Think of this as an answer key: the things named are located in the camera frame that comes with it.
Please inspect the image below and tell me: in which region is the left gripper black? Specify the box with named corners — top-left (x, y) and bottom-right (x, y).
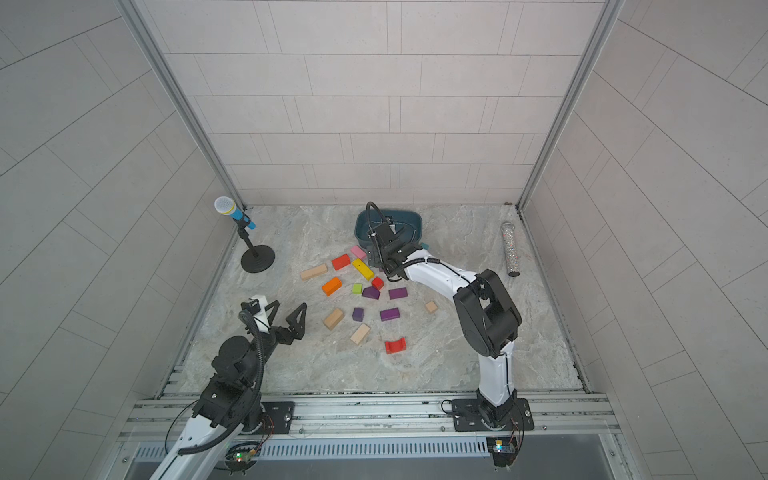
top-left (243, 300), bottom-right (309, 387)

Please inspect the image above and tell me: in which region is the teal plastic storage bin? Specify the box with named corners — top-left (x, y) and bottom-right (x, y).
top-left (354, 209), bottom-right (423, 249)

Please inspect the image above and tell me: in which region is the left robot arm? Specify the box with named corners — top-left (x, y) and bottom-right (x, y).
top-left (152, 297), bottom-right (307, 479)

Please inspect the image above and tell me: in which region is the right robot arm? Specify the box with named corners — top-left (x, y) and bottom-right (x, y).
top-left (366, 217), bottom-right (534, 431)

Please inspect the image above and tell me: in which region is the pink block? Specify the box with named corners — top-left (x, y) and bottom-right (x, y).
top-left (350, 245), bottom-right (367, 260)

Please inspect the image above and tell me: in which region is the yellow long block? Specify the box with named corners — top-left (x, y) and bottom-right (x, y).
top-left (352, 259), bottom-right (375, 281)

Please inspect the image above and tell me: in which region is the natural wood block lower left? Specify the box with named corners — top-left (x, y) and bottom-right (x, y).
top-left (323, 308), bottom-right (345, 330)

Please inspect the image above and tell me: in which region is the purple triangular block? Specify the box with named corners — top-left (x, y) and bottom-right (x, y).
top-left (362, 286), bottom-right (380, 300)

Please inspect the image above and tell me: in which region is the red rectangular block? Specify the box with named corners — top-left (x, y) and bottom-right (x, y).
top-left (331, 254), bottom-right (351, 271)

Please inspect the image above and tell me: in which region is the orange block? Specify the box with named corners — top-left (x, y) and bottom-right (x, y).
top-left (322, 277), bottom-right (342, 296)

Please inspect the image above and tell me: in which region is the long natural wood block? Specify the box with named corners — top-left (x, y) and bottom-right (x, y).
top-left (300, 264), bottom-right (328, 281)

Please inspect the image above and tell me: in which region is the microphone on black stand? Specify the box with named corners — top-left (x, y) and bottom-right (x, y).
top-left (214, 196), bottom-right (275, 274)

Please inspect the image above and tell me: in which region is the natural wood block bottom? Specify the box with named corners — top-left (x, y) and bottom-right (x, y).
top-left (350, 324), bottom-right (371, 345)

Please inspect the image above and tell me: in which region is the red arch block lower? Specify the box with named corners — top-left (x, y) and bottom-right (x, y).
top-left (385, 337), bottom-right (407, 355)

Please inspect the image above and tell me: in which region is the glittery silver cylinder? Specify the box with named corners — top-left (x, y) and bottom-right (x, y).
top-left (500, 221), bottom-right (520, 278)

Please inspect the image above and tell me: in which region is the left circuit board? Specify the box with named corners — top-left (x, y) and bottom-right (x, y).
top-left (224, 442), bottom-right (261, 474)

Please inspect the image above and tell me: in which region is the circuit board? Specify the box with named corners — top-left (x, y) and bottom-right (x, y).
top-left (486, 436), bottom-right (520, 468)
top-left (224, 442), bottom-right (261, 474)

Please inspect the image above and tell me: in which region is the right circuit board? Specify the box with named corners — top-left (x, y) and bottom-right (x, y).
top-left (486, 436), bottom-right (520, 468)

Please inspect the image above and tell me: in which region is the black corrugated cable left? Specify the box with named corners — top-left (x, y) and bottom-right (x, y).
top-left (178, 314), bottom-right (266, 456)

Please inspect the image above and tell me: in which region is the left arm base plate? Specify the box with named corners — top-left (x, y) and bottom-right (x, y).
top-left (241, 401), bottom-right (295, 436)

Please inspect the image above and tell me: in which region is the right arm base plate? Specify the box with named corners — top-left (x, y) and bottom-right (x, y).
top-left (450, 396), bottom-right (535, 432)

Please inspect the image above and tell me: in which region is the aluminium rail frame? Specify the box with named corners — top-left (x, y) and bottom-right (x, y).
top-left (116, 389), bottom-right (622, 445)

